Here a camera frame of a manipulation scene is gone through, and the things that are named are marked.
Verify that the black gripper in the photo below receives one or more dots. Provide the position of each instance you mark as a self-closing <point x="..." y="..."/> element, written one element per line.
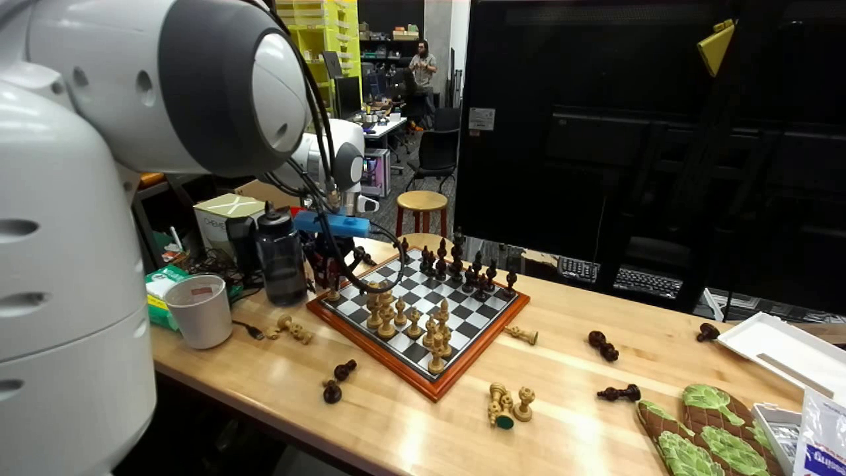
<point x="334" y="246"/>

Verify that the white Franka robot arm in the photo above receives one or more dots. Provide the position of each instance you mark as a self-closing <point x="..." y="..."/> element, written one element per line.
<point x="71" y="266"/>

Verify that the black chess piece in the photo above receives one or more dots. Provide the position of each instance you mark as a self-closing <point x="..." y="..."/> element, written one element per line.
<point x="404" y="249"/>
<point x="458" y="266"/>
<point x="512" y="280"/>
<point x="439" y="266"/>
<point x="428" y="263"/>
<point x="478" y="263"/>
<point x="619" y="391"/>
<point x="491" y="276"/>
<point x="344" y="372"/>
<point x="480" y="286"/>
<point x="332" y="391"/>
<point x="603" y="345"/>
<point x="706" y="332"/>

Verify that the tall white chess piece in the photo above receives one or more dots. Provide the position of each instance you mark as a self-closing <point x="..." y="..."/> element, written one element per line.
<point x="387" y="327"/>

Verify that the white chess piece green felt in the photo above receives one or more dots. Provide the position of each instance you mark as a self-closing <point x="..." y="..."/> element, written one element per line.
<point x="504" y="418"/>

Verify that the red cup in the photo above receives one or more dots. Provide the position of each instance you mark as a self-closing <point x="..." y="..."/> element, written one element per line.
<point x="318" y="276"/>

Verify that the black jar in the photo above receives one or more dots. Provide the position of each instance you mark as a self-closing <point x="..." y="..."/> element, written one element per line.
<point x="281" y="260"/>

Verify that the round wooden stool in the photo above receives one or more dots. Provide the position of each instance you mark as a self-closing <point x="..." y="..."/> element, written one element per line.
<point x="421" y="201"/>

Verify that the cardboard box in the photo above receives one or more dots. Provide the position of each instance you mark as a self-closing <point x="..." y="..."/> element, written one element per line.
<point x="266" y="192"/>

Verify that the cream lidded container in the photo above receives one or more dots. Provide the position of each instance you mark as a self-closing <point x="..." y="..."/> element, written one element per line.
<point x="229" y="208"/>

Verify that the black office chair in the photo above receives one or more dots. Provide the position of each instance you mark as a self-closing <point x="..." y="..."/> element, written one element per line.
<point x="438" y="148"/>

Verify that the white paper cup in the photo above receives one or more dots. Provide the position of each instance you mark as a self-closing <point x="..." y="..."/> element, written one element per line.
<point x="202" y="313"/>

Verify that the green and white box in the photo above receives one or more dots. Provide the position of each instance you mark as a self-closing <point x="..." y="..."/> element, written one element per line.
<point x="159" y="300"/>

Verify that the person in background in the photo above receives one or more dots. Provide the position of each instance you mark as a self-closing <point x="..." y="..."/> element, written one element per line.
<point x="424" y="70"/>

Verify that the yellow shelf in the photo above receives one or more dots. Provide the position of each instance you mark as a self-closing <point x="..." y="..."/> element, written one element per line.
<point x="340" y="36"/>

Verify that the black keyboard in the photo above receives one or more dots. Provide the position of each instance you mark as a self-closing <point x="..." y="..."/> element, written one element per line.
<point x="648" y="280"/>

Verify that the large black cabinet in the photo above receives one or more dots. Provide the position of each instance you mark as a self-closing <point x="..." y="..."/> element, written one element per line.
<point x="652" y="140"/>

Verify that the green brown oven mitt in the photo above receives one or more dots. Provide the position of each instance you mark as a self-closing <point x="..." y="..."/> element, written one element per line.
<point x="710" y="431"/>

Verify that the yellow triangular sign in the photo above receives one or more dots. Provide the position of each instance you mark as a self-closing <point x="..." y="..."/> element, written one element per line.
<point x="717" y="46"/>

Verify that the white tray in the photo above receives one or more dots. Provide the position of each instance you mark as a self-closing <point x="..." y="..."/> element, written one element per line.
<point x="784" y="348"/>

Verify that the clear plastic container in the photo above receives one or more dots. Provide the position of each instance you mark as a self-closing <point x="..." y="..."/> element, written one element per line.
<point x="775" y="427"/>

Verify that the plastic bag with blue print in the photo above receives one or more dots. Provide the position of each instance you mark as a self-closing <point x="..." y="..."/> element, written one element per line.
<point x="821" y="440"/>

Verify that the chess board with orange frame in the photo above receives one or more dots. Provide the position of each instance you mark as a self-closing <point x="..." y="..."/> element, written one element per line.
<point x="466" y="313"/>

